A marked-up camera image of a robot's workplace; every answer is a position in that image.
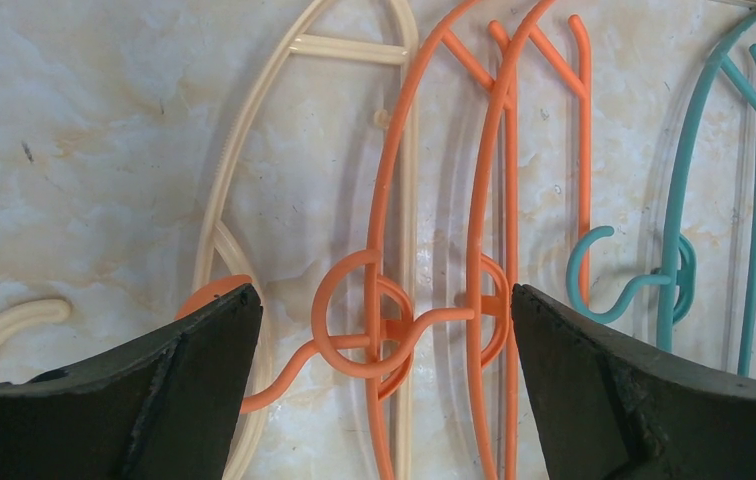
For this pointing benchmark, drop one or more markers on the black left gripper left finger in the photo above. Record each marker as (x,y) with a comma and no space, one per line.
(162,406)

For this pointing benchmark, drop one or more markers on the teal plastic hanger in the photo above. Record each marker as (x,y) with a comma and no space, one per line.
(676,276)

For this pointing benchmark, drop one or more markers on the orange plastic hanger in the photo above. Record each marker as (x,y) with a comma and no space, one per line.
(363,323)
(382,355)

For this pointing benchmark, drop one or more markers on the beige plastic hanger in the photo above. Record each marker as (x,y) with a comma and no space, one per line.
(215,237)

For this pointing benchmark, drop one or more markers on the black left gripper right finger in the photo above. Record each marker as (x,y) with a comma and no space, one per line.
(608,406)

